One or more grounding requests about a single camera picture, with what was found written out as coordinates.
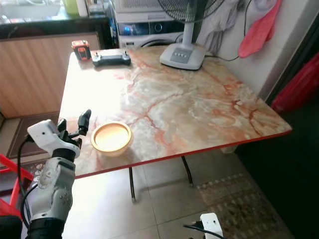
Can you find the white desk fan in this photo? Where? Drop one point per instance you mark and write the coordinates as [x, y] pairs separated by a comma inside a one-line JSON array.
[[182, 55]]

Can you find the wooden cabinet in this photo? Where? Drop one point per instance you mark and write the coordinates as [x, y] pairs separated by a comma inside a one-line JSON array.
[[35, 77]]

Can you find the dark kitchen countertop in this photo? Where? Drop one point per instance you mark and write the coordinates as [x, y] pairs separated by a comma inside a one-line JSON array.
[[40, 24]]

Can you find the red plastic chair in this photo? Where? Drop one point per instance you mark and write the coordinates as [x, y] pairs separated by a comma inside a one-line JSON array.
[[299, 87]]

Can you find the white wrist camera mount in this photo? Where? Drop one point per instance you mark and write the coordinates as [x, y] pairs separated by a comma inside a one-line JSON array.
[[44, 133], [212, 225]]

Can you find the brown doormat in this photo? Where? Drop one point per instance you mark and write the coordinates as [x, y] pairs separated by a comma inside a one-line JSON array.
[[20, 132]]

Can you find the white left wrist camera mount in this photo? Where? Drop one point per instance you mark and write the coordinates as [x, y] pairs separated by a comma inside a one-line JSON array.
[[44, 133]]

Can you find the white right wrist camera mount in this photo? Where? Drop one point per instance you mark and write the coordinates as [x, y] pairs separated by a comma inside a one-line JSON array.
[[212, 225]]

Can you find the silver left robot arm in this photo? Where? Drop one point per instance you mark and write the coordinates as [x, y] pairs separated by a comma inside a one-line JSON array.
[[55, 189]]

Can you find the white hanging cloth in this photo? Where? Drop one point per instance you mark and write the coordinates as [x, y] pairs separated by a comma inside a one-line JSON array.
[[217, 25]]

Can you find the orange plastic bowl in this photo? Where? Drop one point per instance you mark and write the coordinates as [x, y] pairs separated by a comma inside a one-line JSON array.
[[111, 137]]

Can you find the green cup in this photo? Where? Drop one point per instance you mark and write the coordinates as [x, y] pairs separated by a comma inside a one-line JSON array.
[[71, 6]]

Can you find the red hanging cloth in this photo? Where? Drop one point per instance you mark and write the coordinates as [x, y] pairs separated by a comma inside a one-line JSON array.
[[259, 31]]

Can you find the red plastic stool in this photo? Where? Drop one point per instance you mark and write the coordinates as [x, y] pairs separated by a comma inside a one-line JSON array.
[[11, 172]]

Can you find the patterned floor rug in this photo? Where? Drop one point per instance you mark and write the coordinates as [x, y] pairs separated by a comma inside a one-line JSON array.
[[244, 206]]

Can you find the black robot leg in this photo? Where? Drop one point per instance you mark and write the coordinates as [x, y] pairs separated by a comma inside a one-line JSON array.
[[10, 228]]

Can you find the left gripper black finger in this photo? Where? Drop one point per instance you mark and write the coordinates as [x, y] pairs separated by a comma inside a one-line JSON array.
[[62, 124], [84, 120]]

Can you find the black handheld remote controller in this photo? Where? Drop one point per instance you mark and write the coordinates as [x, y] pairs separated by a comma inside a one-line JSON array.
[[111, 58]]

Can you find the marble pattern folding table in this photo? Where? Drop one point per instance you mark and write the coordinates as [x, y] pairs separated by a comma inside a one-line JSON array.
[[189, 107]]

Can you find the white washing machine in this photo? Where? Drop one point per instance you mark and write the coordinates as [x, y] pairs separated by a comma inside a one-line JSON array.
[[142, 29]]

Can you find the orange and black battery pack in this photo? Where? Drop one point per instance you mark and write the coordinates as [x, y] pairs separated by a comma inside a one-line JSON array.
[[81, 51]]

